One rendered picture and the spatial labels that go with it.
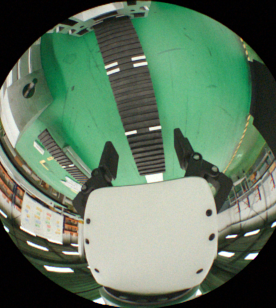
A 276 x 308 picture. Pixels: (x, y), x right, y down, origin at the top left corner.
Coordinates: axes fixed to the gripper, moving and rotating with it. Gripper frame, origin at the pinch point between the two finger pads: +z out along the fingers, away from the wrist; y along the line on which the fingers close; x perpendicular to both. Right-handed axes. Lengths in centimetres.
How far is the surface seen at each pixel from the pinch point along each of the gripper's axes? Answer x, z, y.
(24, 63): 23.2, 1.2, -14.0
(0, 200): 68, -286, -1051
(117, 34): 15.6, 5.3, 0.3
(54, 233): -170, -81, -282
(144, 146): -2.1, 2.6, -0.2
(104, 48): 13.6, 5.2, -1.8
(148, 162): -5.3, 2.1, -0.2
